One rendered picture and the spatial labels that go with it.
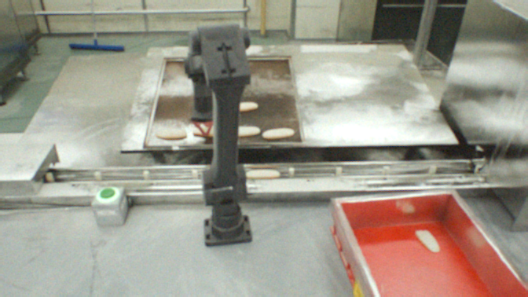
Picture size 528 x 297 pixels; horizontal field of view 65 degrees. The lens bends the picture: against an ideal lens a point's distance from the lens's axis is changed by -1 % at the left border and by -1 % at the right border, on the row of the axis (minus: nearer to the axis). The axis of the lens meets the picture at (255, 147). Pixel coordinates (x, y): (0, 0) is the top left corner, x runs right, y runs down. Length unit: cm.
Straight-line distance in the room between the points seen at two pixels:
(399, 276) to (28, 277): 85
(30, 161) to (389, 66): 128
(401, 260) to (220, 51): 65
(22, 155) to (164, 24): 377
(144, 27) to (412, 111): 391
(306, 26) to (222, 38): 389
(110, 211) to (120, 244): 9
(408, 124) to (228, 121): 79
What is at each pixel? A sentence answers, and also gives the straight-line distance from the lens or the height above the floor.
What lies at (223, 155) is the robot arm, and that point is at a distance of 88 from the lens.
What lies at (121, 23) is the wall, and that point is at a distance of 507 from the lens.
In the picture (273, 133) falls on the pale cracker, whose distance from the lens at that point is 131.
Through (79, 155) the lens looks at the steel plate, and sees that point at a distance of 147.
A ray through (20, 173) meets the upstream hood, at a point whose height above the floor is 92.
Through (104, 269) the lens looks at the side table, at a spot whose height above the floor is 82.
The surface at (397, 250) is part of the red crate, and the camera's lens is 110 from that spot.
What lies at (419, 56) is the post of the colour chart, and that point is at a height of 87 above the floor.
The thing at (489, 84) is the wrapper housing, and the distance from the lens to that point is 133.
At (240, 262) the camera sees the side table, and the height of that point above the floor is 82.
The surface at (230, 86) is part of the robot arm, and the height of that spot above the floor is 128.
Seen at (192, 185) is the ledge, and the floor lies 86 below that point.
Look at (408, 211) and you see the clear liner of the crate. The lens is 114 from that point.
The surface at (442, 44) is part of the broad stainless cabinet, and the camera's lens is 309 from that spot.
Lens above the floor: 160
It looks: 34 degrees down
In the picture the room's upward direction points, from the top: straight up
